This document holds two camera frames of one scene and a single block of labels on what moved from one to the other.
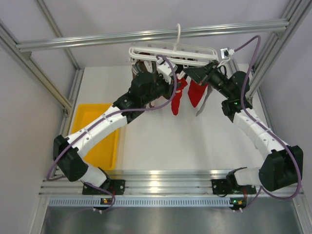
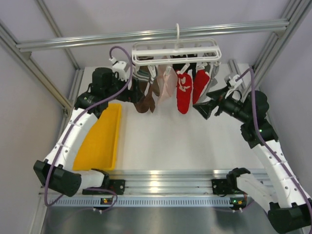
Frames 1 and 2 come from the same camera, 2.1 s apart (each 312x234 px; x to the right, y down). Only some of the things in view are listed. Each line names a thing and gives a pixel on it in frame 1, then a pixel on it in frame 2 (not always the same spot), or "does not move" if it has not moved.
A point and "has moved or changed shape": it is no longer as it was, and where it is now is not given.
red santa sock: x=181 y=84 has moved or changed shape
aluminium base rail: x=152 y=182 does not move
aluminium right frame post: x=295 y=11 does not move
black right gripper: x=200 y=73 → x=218 y=98
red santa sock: x=195 y=91 has moved or changed shape
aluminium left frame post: x=27 y=59 does not move
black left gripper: x=169 y=87 → x=134 y=96
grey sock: x=208 y=92 has moved or changed shape
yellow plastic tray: x=104 y=153 does not move
